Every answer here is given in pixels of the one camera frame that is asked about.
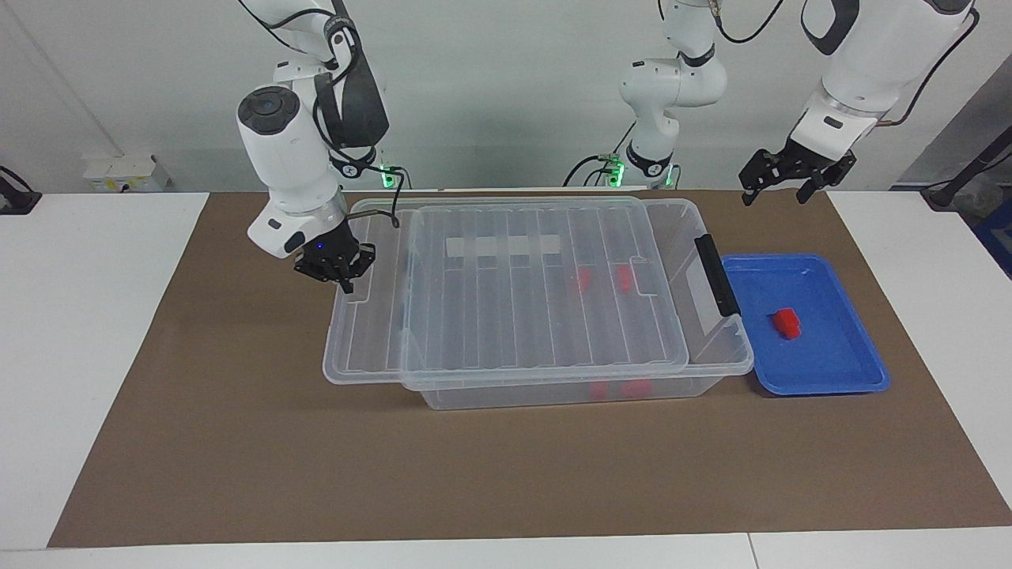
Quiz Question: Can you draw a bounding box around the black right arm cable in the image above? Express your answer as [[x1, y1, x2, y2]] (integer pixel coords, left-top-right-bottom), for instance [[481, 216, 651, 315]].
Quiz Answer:
[[237, 0, 408, 230]]

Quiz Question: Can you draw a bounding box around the black right base cable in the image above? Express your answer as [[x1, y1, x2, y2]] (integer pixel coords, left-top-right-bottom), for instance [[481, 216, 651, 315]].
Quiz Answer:
[[372, 154, 413, 190]]

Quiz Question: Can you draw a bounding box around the black stand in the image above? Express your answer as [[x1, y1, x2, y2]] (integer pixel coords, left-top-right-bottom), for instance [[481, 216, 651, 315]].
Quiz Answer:
[[921, 126, 1012, 210]]

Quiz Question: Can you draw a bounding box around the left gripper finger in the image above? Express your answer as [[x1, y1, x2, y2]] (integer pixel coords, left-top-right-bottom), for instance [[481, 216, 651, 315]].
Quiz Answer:
[[797, 154, 858, 205], [739, 150, 791, 208]]

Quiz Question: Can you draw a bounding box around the blue plastic tray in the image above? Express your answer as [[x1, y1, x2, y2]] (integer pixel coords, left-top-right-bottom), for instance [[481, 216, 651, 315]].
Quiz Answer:
[[721, 253, 892, 396]]

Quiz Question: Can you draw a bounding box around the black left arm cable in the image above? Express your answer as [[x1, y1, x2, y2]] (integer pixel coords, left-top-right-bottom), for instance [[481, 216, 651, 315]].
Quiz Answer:
[[712, 0, 981, 127]]

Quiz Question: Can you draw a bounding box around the black left base cable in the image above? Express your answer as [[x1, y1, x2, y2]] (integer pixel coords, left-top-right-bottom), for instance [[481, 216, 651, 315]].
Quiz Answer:
[[564, 119, 637, 188]]

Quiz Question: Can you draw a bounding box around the brown table mat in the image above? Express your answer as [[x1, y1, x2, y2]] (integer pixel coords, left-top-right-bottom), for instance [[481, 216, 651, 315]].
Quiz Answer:
[[47, 190, 1012, 548]]

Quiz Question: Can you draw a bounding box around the blue crate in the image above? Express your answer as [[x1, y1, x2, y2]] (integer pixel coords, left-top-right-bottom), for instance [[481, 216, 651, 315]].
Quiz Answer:
[[974, 198, 1012, 279]]

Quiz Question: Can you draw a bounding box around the clear ribbed plastic lid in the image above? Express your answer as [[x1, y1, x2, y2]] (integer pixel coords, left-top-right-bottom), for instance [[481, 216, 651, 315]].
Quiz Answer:
[[323, 196, 690, 394]]

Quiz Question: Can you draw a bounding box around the clear plastic storage box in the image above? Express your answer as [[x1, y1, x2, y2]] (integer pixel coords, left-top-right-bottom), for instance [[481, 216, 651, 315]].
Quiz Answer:
[[402, 198, 756, 412]]

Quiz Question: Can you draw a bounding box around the black table clamp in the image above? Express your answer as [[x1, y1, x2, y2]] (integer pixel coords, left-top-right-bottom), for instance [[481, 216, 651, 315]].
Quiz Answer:
[[0, 164, 42, 216]]

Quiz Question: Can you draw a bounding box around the black base cable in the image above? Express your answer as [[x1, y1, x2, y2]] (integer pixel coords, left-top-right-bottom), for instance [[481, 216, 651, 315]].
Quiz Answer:
[[564, 119, 637, 188], [372, 154, 413, 190]]

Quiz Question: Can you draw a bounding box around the black box latch handle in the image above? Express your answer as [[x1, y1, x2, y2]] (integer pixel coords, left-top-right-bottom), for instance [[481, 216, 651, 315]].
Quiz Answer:
[[694, 234, 742, 317]]

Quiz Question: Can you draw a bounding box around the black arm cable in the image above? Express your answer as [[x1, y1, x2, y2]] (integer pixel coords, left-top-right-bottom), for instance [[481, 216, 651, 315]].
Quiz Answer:
[[237, 0, 408, 230], [712, 0, 981, 127]]

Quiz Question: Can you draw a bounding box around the white power strip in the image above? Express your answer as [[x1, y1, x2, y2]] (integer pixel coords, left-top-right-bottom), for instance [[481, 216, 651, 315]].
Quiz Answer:
[[83, 154, 171, 193]]

